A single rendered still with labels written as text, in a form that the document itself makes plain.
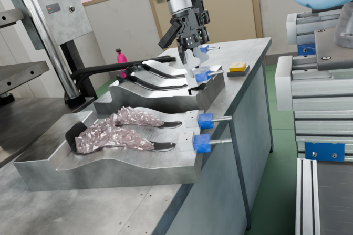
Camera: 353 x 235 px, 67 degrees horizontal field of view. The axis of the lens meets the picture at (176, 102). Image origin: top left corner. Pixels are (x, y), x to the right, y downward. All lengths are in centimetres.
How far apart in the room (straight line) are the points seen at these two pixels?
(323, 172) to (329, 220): 28
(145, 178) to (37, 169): 30
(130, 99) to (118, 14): 304
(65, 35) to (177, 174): 114
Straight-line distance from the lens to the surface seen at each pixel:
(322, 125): 70
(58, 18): 160
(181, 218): 83
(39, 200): 87
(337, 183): 150
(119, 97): 106
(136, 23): 389
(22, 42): 357
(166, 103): 94
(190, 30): 87
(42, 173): 83
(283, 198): 170
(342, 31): 65
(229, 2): 330
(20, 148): 127
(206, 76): 88
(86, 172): 75
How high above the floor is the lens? 125
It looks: 25 degrees down
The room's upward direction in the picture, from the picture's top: 16 degrees counter-clockwise
